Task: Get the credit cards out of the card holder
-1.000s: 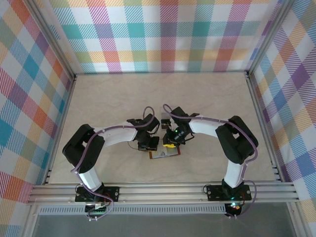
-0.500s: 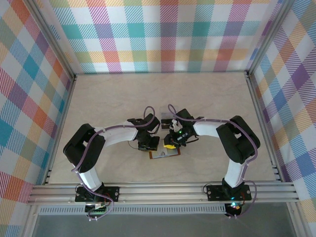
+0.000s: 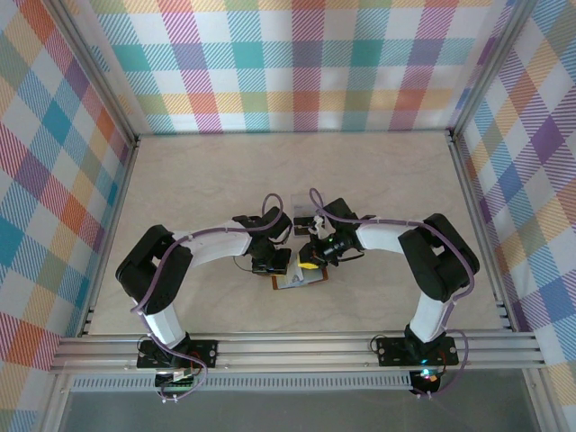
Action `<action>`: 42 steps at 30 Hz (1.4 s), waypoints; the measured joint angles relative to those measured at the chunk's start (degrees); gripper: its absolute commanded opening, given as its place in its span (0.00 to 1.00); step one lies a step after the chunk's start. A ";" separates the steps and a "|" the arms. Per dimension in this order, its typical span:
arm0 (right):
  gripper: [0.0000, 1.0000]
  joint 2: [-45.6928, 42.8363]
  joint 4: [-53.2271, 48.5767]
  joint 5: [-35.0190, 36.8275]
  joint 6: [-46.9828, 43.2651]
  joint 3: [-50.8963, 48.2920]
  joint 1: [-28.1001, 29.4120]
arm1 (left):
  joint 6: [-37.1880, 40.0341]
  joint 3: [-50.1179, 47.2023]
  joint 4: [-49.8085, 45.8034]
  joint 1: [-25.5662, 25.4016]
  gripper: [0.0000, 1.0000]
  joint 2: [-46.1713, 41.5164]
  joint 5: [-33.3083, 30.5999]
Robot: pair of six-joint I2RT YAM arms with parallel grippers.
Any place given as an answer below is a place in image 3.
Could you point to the brown leather card holder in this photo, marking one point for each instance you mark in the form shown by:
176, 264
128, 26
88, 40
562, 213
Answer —
321, 276

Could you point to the black card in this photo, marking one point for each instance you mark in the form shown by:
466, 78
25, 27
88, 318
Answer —
303, 231

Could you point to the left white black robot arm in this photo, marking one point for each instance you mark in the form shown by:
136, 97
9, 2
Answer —
216, 243

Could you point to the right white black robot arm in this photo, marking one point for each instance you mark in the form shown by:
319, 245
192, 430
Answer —
378, 238

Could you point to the green terminal circuit board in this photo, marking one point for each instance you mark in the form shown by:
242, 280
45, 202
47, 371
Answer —
177, 384

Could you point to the small lit circuit board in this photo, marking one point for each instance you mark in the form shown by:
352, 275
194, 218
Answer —
425, 380

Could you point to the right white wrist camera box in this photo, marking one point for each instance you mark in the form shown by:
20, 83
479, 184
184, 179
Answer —
320, 226

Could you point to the aluminium mounting rail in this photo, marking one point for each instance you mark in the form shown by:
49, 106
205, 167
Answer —
292, 353

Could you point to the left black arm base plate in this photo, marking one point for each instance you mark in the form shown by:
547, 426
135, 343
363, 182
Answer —
204, 353

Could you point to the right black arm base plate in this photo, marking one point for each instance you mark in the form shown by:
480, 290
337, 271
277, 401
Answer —
391, 353

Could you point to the aluminium table edge rail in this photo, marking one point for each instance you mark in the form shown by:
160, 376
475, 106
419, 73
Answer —
468, 189
121, 189

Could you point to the aluminium frame post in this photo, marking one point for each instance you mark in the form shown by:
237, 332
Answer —
488, 67
96, 76

